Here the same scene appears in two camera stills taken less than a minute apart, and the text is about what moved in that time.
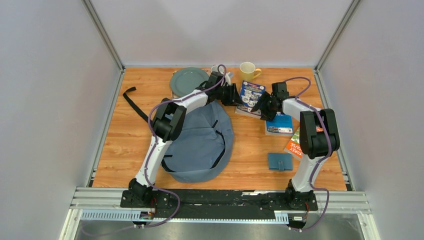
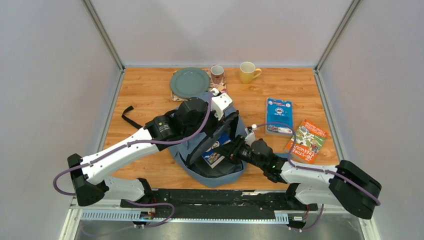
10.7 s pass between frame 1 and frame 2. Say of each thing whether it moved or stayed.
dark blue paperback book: moved
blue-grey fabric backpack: moved
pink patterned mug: stayed
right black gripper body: moved
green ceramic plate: stayed
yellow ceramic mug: stayed
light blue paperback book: stayed
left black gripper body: moved
